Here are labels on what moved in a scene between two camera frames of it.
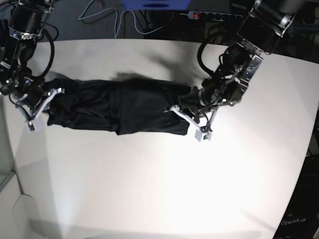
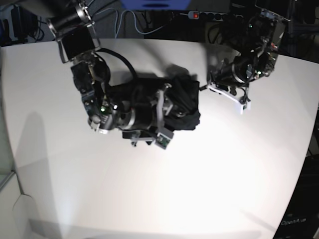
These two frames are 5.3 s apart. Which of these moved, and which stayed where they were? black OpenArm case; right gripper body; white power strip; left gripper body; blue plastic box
Moved: right gripper body; left gripper body
Stayed: blue plastic box; white power strip; black OpenArm case
